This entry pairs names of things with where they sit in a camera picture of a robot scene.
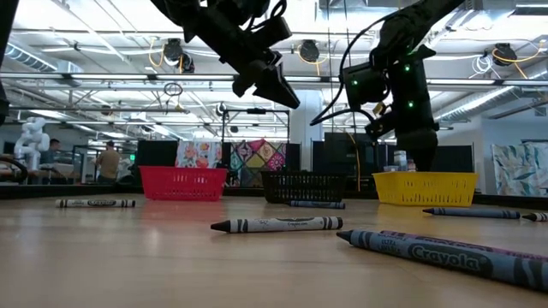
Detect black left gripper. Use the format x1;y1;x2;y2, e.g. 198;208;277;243
188;8;301;110

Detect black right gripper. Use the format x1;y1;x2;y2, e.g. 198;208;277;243
391;70;441;172

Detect blue crayon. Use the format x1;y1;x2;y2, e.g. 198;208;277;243
288;199;346;210
336;230;548;294
422;206;521;221

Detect black crayon white label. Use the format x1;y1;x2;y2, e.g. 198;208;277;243
210;216;344;235

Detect purple crayon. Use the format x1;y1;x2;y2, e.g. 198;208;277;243
379;230;548;264

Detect stacked plastic containers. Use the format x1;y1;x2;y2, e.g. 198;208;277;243
392;149;414;173

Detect yellow plastic basket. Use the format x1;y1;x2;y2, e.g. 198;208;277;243
372;171;479;208

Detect black partition panel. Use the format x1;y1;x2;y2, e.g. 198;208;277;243
312;132;389;193
135;139;179;169
384;144;475;175

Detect white pillar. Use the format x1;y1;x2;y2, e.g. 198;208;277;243
289;89;324;173

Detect colourful patchwork quilt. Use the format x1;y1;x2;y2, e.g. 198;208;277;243
229;139;287;188

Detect floral print cloth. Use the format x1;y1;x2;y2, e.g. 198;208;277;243
175;140;223;169

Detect leaf print cloth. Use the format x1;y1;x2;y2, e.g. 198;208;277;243
491;142;548;198

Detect black plastic basket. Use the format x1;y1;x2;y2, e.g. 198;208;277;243
259;170;346;204

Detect red plastic basket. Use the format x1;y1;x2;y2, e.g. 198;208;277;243
139;166;229;203

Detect long ceiling light strip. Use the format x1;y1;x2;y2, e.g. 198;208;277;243
0;72;548;87

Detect person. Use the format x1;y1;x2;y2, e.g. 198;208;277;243
40;138;62;166
94;140;122;186

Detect white robot figure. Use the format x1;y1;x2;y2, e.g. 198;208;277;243
13;117;51;171

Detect black metal stand frame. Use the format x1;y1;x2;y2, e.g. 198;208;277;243
220;108;291;172

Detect thin yellow cable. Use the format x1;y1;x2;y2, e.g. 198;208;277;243
345;131;362;193

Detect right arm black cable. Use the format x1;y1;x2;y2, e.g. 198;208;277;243
310;12;397;127

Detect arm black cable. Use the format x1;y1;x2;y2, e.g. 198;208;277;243
310;12;397;127
250;0;289;32

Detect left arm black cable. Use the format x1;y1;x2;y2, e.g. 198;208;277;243
250;0;289;32

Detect silver ventilation duct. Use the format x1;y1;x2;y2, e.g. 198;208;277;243
3;37;84;74
432;63;548;126

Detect thin black hanging cable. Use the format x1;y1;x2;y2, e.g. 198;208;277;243
325;0;336;134

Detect hanging wire loop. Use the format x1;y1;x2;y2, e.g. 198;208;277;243
163;81;185;98

